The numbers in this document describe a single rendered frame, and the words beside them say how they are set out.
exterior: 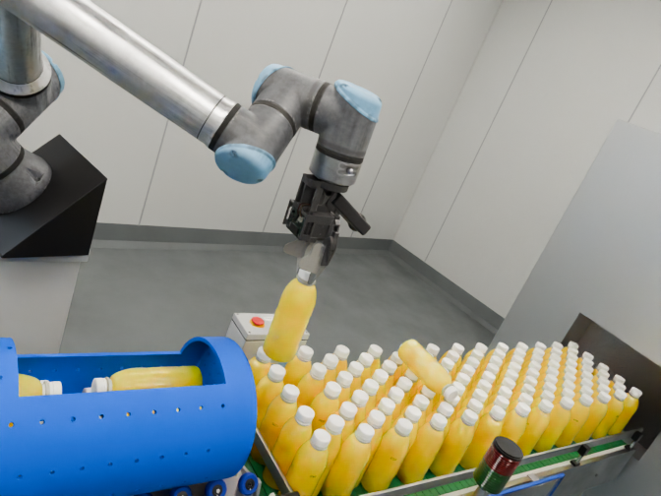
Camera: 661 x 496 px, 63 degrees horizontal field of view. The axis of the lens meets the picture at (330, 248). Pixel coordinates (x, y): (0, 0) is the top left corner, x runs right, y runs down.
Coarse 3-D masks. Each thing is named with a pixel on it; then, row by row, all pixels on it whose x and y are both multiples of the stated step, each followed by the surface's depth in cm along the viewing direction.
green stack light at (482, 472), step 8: (480, 464) 112; (480, 472) 111; (488, 472) 109; (496, 472) 109; (480, 480) 111; (488, 480) 110; (496, 480) 109; (504, 480) 109; (488, 488) 110; (496, 488) 109
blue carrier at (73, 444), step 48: (0, 384) 80; (240, 384) 103; (0, 432) 78; (48, 432) 81; (96, 432) 85; (144, 432) 90; (192, 432) 95; (240, 432) 101; (0, 480) 78; (48, 480) 82; (96, 480) 87; (144, 480) 93; (192, 480) 100
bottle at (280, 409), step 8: (272, 400) 128; (280, 400) 126; (296, 400) 127; (272, 408) 126; (280, 408) 125; (288, 408) 125; (296, 408) 127; (272, 416) 125; (280, 416) 125; (288, 416) 125; (264, 424) 127; (272, 424) 126; (280, 424) 125; (264, 432) 127; (272, 432) 126; (272, 440) 127; (256, 448) 129; (272, 448) 128; (256, 456) 129; (264, 464) 129
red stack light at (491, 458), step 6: (492, 444) 110; (492, 450) 109; (486, 456) 111; (492, 456) 109; (498, 456) 108; (486, 462) 110; (492, 462) 109; (498, 462) 108; (504, 462) 107; (510, 462) 107; (516, 462) 108; (492, 468) 109; (498, 468) 108; (504, 468) 108; (510, 468) 108; (504, 474) 108; (510, 474) 109
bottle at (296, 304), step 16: (288, 288) 108; (304, 288) 107; (288, 304) 108; (304, 304) 108; (272, 320) 112; (288, 320) 109; (304, 320) 110; (272, 336) 111; (288, 336) 110; (272, 352) 112; (288, 352) 112
